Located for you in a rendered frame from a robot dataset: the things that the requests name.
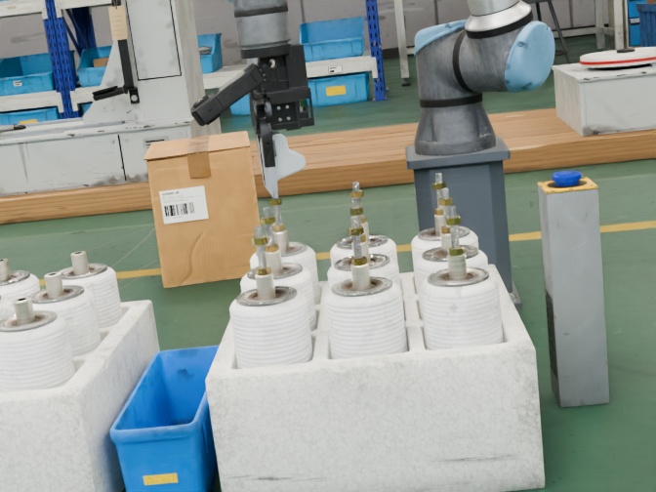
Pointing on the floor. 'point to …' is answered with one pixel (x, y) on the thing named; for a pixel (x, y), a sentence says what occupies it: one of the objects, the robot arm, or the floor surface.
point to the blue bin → (169, 426)
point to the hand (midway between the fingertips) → (268, 188)
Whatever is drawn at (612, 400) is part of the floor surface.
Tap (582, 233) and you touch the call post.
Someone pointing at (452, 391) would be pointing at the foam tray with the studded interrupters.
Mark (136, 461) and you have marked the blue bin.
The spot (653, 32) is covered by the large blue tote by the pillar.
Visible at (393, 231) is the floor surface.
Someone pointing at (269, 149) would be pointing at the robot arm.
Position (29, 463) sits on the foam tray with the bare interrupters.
